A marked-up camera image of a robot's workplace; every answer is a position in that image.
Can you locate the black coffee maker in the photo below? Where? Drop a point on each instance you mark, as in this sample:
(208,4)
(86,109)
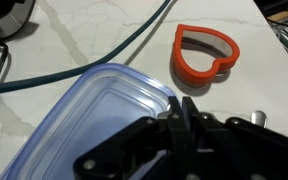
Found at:
(4,20)

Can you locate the wooden board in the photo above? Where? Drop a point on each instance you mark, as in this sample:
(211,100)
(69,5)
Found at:
(282,15)

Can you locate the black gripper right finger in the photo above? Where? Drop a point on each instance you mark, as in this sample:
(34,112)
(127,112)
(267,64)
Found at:
(237,146)

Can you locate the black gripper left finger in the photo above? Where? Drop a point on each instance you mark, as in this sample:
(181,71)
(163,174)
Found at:
(127,150)

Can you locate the clear lunch box blue lid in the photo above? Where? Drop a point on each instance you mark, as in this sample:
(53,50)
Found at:
(84,116)

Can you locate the orange heart cookie cutter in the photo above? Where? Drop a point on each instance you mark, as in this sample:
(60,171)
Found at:
(197,76)

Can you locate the metal spoon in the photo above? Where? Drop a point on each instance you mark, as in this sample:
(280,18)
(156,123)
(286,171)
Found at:
(259,118)

